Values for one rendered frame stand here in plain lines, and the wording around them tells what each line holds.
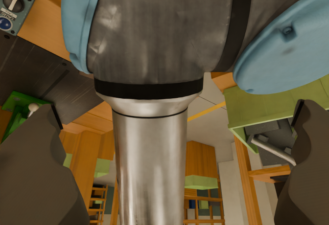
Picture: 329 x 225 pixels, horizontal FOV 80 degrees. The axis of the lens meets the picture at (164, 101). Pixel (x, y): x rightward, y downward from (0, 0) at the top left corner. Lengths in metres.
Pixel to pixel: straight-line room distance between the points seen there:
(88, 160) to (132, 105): 0.87
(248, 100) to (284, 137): 0.27
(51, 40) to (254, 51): 0.44
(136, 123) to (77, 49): 0.08
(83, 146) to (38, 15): 0.68
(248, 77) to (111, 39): 0.12
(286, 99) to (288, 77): 0.54
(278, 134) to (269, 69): 0.80
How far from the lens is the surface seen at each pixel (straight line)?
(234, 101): 0.80
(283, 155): 0.94
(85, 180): 1.02
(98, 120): 0.91
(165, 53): 0.16
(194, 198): 6.46
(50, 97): 0.76
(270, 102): 0.77
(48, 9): 0.47
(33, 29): 0.52
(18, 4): 0.44
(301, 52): 0.19
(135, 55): 0.16
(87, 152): 1.03
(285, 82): 0.23
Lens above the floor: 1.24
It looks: 30 degrees down
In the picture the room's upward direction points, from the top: 179 degrees counter-clockwise
